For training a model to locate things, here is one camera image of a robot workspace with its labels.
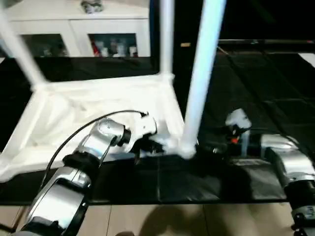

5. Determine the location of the white plastic table top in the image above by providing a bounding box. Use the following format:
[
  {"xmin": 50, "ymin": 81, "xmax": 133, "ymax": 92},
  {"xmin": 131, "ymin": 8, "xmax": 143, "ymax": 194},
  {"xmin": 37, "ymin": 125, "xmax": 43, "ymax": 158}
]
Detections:
[{"xmin": 0, "ymin": 73, "xmax": 198, "ymax": 182}]

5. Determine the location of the white plastic table leg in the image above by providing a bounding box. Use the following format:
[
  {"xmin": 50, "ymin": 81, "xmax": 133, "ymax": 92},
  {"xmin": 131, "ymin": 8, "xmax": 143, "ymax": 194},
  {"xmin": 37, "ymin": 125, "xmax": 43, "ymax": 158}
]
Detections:
[
  {"xmin": 0, "ymin": 5, "xmax": 47, "ymax": 91},
  {"xmin": 178, "ymin": 0, "xmax": 227, "ymax": 157},
  {"xmin": 158, "ymin": 0, "xmax": 176, "ymax": 80}
]

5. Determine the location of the black work mat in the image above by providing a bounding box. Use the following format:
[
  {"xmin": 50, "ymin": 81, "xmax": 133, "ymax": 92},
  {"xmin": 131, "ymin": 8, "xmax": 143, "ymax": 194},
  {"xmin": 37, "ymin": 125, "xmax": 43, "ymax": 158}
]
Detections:
[{"xmin": 0, "ymin": 49, "xmax": 315, "ymax": 205}]

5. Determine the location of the crumpled black plastic sheet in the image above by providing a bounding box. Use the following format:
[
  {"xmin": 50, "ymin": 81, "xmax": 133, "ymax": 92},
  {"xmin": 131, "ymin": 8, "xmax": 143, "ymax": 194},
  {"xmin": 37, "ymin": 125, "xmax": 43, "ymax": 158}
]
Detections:
[{"xmin": 192, "ymin": 49, "xmax": 315, "ymax": 203}]

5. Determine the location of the dark low furniture silver edge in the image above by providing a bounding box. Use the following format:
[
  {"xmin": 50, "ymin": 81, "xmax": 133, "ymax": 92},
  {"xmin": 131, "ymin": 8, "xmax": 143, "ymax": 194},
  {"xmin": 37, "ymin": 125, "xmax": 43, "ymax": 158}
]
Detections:
[{"xmin": 218, "ymin": 39, "xmax": 315, "ymax": 52}]

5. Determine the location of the white cabinet with glass doors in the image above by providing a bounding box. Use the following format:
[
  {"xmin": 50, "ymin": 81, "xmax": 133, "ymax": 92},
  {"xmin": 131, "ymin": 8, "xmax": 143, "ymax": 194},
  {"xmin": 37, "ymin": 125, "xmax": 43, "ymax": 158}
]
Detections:
[{"xmin": 0, "ymin": 0, "xmax": 151, "ymax": 59}]

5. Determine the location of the grey bundle of small items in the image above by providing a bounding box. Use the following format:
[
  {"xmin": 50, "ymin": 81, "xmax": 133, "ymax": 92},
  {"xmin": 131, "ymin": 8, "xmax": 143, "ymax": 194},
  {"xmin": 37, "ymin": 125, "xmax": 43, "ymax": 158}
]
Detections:
[{"xmin": 80, "ymin": 0, "xmax": 104, "ymax": 14}]

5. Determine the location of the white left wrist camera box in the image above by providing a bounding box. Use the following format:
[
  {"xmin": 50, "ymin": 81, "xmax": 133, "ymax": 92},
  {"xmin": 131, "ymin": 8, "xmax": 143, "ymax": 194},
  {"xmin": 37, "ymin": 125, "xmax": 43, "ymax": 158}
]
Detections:
[{"xmin": 129, "ymin": 116, "xmax": 170, "ymax": 150}]

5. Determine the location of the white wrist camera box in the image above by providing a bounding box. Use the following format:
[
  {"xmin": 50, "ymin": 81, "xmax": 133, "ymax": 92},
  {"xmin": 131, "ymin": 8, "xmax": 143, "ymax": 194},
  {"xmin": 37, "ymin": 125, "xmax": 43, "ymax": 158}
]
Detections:
[
  {"xmin": 225, "ymin": 109, "xmax": 252, "ymax": 133},
  {"xmin": 129, "ymin": 116, "xmax": 170, "ymax": 150}
]

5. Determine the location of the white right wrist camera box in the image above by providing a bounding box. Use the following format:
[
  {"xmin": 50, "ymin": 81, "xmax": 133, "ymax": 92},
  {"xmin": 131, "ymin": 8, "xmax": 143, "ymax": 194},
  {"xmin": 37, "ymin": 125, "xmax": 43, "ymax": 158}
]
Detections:
[{"xmin": 225, "ymin": 109, "xmax": 252, "ymax": 133}]

